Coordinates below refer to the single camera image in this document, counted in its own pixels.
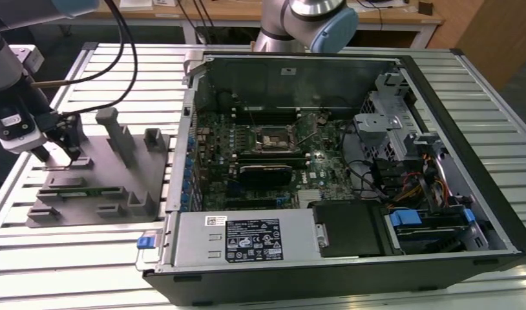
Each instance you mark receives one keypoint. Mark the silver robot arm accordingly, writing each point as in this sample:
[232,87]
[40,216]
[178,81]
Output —
[285,19]

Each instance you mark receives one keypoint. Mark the green RAM stick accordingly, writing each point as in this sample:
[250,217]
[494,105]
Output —
[95,192]

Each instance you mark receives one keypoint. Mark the silver metal drive cage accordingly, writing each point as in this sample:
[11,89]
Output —
[390,106]

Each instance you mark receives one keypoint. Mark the small dark box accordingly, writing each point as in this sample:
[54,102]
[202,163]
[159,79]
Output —
[426,8]

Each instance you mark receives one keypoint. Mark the small silver heat sink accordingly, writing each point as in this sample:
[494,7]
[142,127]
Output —
[310,197]

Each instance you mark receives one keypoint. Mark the green motherboard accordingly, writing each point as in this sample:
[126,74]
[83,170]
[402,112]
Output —
[327,161]

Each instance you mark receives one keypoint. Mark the installed black RAM stick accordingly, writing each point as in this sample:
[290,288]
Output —
[268,162]

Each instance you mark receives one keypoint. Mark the white wall sticker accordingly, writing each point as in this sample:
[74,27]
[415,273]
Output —
[289,71]

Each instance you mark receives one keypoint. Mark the black expansion slot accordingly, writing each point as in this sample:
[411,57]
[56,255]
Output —
[250,202]

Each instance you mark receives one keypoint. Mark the black open PC case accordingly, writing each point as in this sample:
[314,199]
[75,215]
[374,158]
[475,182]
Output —
[331,284]

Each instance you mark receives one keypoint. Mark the white barcode sticker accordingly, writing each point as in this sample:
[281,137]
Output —
[215,221]

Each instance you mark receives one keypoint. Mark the small white cardboard box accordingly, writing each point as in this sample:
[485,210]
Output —
[166,2]

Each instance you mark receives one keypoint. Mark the black RAM slot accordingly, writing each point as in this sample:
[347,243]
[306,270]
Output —
[267,116]
[267,113]
[267,110]
[267,119]

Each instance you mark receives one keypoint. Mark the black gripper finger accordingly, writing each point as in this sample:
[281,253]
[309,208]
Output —
[42,153]
[74,158]

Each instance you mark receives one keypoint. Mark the blue case latch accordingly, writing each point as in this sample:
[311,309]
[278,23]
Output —
[144,243]

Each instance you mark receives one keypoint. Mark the CPU socket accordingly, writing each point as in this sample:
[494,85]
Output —
[271,140]

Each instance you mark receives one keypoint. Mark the silver power supply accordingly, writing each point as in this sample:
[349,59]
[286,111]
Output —
[194,239]

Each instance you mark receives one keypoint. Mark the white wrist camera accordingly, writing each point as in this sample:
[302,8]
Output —
[18,135]

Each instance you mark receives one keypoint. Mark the blue plastic clip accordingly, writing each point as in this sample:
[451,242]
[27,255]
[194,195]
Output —
[469,215]

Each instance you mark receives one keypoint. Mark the brown wooden cabinet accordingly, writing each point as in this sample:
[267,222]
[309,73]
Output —
[495,32]

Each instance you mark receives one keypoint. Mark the black power supply label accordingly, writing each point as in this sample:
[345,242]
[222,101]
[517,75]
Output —
[254,240]

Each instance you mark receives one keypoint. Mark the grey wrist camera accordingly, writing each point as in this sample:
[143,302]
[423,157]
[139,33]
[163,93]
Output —
[26,61]

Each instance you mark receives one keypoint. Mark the black graphics card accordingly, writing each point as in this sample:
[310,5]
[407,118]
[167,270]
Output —
[264,176]

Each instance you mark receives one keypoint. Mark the blue disk carrier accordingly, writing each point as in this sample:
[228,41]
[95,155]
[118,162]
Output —
[405,219]

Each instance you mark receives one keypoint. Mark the grey parts rack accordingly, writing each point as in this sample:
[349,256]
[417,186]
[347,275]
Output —
[148,174]

